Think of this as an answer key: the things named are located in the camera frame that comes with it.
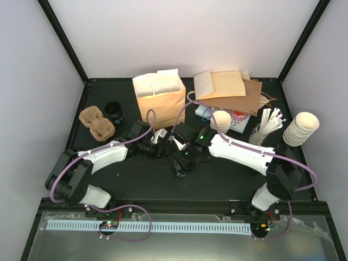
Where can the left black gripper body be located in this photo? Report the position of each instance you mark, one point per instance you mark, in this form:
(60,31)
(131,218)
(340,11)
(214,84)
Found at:
(155,153)

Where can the tilted paper cup stack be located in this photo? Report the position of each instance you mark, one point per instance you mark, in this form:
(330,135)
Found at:
(300,129)

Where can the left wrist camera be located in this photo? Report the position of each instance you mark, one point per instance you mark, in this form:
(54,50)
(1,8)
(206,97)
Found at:
(161,133)

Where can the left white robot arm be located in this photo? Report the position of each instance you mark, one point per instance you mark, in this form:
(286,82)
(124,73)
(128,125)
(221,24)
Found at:
(69,181)

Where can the orange paper bag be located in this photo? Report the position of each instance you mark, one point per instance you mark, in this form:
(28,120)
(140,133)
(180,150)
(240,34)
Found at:
(209,85)
(165,93)

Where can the white paper cup stack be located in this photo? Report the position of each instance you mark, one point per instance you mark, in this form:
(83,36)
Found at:
(222,121)

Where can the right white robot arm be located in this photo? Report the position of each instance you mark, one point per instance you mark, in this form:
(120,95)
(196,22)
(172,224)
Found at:
(276,164)

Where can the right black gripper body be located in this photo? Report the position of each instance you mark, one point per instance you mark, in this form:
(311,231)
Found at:
(184,160)

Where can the brown pulp cup carrier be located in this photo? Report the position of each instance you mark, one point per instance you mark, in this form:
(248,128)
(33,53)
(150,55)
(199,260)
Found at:
(100,127)

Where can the brown kraft paper bag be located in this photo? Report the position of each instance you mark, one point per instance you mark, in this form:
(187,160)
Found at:
(248,104)

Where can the black printed paper cup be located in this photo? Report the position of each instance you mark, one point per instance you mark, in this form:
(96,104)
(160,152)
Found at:
(113,111)

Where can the single black paper cup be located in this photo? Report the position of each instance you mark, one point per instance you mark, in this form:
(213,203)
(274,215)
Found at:
(181,172)

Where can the small circuit board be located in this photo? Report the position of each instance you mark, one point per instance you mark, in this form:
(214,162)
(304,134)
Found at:
(109,225)

